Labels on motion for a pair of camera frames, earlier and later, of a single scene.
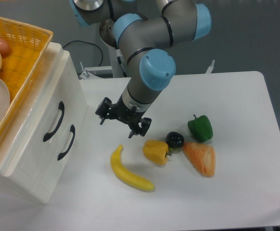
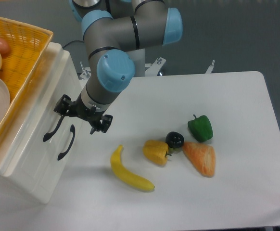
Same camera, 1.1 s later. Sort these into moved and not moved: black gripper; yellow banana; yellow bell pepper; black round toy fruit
Moved: black gripper
Not moved: black round toy fruit; yellow banana; yellow bell pepper
